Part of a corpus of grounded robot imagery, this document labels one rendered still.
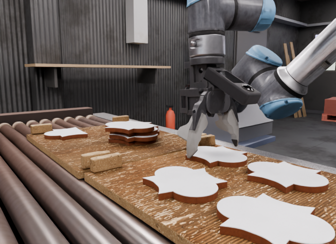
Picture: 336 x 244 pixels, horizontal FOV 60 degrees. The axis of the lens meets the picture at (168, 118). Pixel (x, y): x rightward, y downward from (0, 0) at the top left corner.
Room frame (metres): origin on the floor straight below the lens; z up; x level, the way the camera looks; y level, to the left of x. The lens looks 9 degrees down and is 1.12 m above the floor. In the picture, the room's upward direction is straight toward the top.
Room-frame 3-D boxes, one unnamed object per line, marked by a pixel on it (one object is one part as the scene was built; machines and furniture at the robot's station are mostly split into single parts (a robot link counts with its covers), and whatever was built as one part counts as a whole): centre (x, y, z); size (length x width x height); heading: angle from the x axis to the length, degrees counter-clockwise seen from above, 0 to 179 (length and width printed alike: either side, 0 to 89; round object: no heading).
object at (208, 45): (0.62, -0.08, 1.17); 0.08 x 0.08 x 0.05
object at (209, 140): (0.70, -0.09, 0.95); 0.06 x 0.02 x 0.03; 129
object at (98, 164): (0.53, 0.12, 0.95); 0.06 x 0.02 x 0.03; 129
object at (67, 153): (0.78, 0.15, 0.93); 0.41 x 0.35 x 0.02; 38
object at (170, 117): (4.50, -0.04, 0.30); 0.27 x 0.26 x 0.61; 44
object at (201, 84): (0.63, -0.08, 1.08); 0.09 x 0.08 x 0.12; 39
